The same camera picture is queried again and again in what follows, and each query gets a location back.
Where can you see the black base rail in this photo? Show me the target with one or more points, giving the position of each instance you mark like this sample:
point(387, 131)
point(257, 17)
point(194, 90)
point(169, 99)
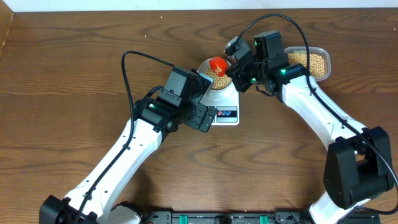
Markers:
point(224, 217)

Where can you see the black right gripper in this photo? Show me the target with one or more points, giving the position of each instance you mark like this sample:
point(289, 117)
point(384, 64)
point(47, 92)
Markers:
point(237, 75)

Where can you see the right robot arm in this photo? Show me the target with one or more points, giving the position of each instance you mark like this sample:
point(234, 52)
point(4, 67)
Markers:
point(358, 163)

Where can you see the red measuring scoop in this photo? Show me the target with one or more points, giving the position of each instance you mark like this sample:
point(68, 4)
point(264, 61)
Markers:
point(218, 66)

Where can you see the clear plastic soybean container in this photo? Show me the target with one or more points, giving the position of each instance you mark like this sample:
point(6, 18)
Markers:
point(320, 62)

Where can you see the white digital kitchen scale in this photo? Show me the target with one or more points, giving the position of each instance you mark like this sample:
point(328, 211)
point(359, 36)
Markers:
point(226, 102)

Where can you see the white bowl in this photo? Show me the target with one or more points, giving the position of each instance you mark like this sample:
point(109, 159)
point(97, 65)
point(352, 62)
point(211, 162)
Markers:
point(219, 83)

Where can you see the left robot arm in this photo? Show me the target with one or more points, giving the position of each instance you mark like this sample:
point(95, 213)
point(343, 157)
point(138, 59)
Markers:
point(92, 201)

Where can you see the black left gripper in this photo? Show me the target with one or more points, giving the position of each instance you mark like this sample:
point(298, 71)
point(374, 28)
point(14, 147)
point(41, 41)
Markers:
point(199, 111)

